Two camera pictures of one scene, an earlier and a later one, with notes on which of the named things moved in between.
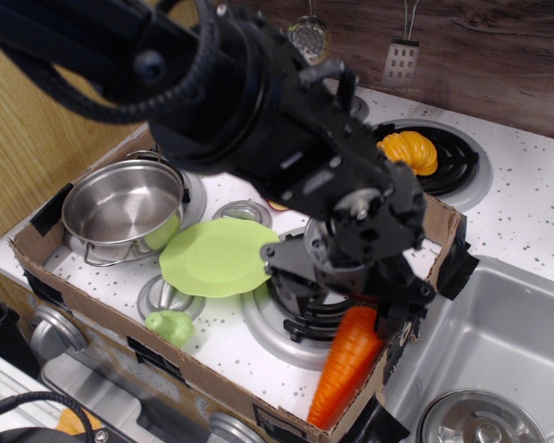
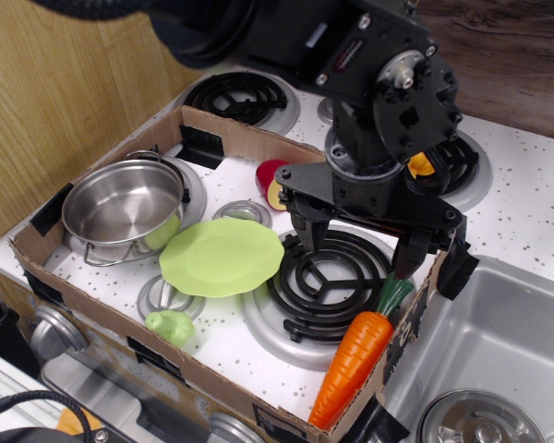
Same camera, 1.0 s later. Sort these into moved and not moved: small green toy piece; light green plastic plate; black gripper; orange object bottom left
Moved: black gripper
Not moved: small green toy piece; light green plastic plate; orange object bottom left
